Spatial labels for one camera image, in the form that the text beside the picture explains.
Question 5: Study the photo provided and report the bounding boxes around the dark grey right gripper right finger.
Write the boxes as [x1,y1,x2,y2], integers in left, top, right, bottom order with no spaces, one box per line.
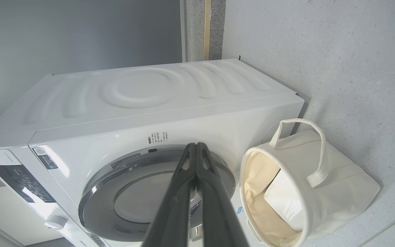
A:
[196,142,250,247]

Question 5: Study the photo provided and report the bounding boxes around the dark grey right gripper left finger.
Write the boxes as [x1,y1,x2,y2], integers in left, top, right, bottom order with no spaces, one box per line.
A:
[142,143,198,247]

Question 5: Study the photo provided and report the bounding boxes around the white front-load washing machine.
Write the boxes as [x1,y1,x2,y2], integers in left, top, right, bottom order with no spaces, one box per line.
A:
[0,58,305,247]

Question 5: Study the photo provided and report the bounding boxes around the silver washing machine dial knob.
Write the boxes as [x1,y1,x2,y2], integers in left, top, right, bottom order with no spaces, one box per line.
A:
[44,215,68,230]

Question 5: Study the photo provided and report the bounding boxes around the cream canvas laundry basket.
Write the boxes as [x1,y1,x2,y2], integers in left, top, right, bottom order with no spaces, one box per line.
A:
[239,118,381,247]

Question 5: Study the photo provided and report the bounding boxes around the black washing machine control panel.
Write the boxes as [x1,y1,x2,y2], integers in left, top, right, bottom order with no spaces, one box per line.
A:
[0,165,56,203]

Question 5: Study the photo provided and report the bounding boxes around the white folded pad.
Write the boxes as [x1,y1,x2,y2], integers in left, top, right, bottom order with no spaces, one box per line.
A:
[263,170,306,232]

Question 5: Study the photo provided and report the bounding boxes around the QR code sticker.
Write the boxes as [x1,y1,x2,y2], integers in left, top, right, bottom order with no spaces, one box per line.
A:
[32,147,59,170]

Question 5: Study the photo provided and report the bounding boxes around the brass floor strip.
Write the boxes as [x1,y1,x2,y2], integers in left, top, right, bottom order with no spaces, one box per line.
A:
[204,0,212,61]

